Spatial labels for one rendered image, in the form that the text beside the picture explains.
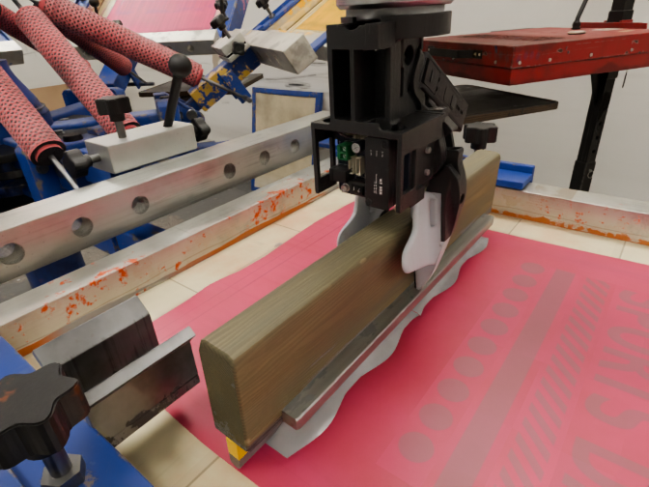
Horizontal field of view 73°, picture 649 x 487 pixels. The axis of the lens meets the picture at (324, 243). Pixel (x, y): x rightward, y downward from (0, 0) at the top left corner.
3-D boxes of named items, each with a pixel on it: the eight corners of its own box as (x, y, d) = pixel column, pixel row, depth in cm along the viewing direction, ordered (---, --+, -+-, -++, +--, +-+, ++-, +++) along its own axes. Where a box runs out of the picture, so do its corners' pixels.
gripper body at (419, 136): (312, 200, 33) (299, 19, 27) (374, 167, 39) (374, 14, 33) (404, 224, 28) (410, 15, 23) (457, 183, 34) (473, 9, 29)
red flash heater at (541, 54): (548, 57, 164) (554, 21, 158) (675, 69, 126) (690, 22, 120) (408, 73, 145) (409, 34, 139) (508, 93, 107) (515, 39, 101)
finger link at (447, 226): (406, 239, 36) (393, 133, 33) (415, 230, 37) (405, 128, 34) (461, 245, 33) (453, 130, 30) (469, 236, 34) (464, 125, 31)
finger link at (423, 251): (388, 314, 35) (373, 206, 32) (422, 280, 39) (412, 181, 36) (424, 323, 33) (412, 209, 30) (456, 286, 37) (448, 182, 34)
